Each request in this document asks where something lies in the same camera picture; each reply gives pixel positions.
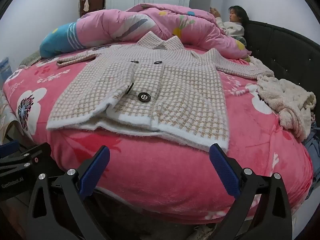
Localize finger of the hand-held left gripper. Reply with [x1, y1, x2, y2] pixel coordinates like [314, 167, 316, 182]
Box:
[0, 142, 52, 178]
[0, 139, 20, 159]

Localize pink floral bed blanket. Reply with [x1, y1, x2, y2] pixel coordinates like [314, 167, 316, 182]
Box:
[2, 44, 314, 225]

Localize black padded headboard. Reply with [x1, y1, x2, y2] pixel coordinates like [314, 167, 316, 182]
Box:
[244, 19, 320, 130]

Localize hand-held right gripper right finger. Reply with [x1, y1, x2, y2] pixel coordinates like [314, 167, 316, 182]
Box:
[209, 143, 293, 240]

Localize blue jeans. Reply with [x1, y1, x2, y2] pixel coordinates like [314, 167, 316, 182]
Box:
[302, 127, 320, 161]

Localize cream fluffy garment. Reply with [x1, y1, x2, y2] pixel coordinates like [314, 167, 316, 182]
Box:
[256, 74, 317, 142]

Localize white floral bed sheet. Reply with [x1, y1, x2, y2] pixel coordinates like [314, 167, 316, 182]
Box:
[0, 90, 20, 137]

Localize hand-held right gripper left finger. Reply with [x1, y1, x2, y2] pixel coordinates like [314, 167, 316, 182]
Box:
[26, 145, 111, 240]

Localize beige houndstooth coat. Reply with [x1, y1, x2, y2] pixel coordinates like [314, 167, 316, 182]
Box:
[46, 31, 275, 153]

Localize green patterned pillow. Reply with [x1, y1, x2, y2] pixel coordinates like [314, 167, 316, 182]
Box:
[19, 51, 42, 67]

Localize pink floral quilt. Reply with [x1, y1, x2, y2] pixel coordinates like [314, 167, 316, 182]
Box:
[39, 3, 252, 61]

